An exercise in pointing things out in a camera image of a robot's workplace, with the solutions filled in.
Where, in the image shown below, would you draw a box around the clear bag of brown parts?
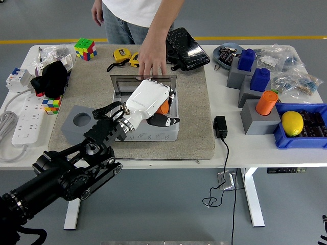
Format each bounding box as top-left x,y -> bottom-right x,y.
270,70 -> 324,99

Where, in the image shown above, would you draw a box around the blue plastic bin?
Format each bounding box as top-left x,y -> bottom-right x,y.
272,103 -> 327,150

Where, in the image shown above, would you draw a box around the person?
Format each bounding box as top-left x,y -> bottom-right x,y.
91,0 -> 185,78

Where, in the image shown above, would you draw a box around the white circuit breaker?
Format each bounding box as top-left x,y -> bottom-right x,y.
5,67 -> 35,93

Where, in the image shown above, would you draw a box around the black capacitors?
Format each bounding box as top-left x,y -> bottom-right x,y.
297,109 -> 327,138

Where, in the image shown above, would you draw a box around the grey-white power strip cable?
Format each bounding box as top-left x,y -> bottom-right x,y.
0,88 -> 34,163

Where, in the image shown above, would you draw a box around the transparent hinged box lid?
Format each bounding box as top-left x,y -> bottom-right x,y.
110,75 -> 177,96

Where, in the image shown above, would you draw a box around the person's left hand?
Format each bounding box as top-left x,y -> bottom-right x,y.
137,42 -> 168,78

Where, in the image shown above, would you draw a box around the clear bag of white parts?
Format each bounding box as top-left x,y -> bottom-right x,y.
38,44 -> 77,76

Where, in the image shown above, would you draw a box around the black cloth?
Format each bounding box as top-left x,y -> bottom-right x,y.
30,60 -> 72,99

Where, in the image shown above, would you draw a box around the orange cylinder battery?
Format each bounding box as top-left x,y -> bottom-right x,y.
155,99 -> 170,115
255,90 -> 279,116

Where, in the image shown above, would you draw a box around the large colourful puzzle cube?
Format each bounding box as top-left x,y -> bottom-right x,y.
74,37 -> 98,62

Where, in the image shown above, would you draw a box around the grey-brown mat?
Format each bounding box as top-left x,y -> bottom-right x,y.
48,44 -> 216,161

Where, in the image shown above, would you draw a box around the black wrapped batteries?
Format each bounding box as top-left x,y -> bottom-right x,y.
218,47 -> 239,64

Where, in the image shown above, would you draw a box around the black hanging cable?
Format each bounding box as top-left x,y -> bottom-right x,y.
230,167 -> 246,245

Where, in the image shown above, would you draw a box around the black glossy pouch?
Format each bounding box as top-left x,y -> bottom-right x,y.
165,27 -> 211,72

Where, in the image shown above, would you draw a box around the blue plastic block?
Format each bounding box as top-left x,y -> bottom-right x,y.
237,48 -> 258,71
249,67 -> 271,93

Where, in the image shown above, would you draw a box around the person's right hand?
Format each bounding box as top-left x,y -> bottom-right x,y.
91,4 -> 105,27

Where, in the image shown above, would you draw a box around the small colourful puzzle cube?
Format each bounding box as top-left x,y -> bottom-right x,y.
41,95 -> 63,115

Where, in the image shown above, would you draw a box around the blue-grey dish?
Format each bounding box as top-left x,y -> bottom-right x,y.
213,42 -> 246,70

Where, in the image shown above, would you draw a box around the white table leg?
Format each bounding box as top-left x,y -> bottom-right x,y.
240,167 -> 266,228
63,168 -> 86,230

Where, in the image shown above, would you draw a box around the yellow lemon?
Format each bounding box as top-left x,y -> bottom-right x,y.
281,111 -> 305,137

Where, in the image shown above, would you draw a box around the clear bag with white label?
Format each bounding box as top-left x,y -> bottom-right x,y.
255,43 -> 288,74

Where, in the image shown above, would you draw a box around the black power adapter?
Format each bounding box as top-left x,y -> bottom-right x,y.
213,115 -> 228,139

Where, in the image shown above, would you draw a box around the yellow tape measure with strap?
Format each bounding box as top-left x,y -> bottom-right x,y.
106,47 -> 133,72

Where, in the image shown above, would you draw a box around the silver metal bracket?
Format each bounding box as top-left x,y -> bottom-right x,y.
217,171 -> 237,191

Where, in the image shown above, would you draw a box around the grey plastic junction box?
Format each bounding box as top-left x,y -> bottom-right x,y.
109,94 -> 180,142

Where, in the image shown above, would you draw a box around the clear bag of blue parts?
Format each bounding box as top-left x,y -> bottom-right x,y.
281,51 -> 307,77

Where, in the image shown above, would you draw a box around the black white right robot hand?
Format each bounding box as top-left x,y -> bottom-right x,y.
317,214 -> 327,245

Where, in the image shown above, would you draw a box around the black table control panel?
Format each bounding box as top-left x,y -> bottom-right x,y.
267,167 -> 308,174

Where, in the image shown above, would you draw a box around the black adapter cord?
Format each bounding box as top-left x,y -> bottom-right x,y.
202,136 -> 230,208

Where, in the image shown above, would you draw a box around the white power strip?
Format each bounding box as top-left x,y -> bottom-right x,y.
11,93 -> 48,148

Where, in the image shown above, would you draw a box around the grey holder block with hole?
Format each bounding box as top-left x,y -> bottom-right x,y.
60,105 -> 99,144

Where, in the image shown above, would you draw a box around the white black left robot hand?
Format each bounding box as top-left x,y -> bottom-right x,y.
124,78 -> 181,130

